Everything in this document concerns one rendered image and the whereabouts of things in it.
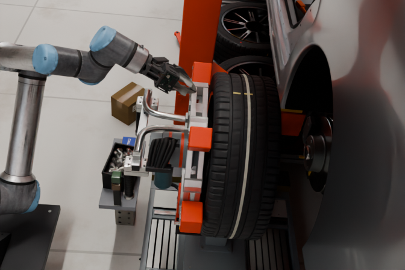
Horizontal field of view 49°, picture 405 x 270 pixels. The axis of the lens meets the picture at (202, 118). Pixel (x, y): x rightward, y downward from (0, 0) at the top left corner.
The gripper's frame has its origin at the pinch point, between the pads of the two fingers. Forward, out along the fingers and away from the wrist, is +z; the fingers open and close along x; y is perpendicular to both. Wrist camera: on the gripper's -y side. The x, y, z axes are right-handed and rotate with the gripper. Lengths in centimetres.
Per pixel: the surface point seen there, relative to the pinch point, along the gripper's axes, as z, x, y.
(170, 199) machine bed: 54, -85, -64
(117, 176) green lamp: 4, -58, -21
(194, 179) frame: 14.7, -23.3, 15.0
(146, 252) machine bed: 45, -99, -32
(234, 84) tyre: 14.8, 7.2, -7.0
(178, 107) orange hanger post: 25, -33, -64
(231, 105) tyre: 14.4, 2.8, 2.8
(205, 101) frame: 9.1, -3.6, -5.7
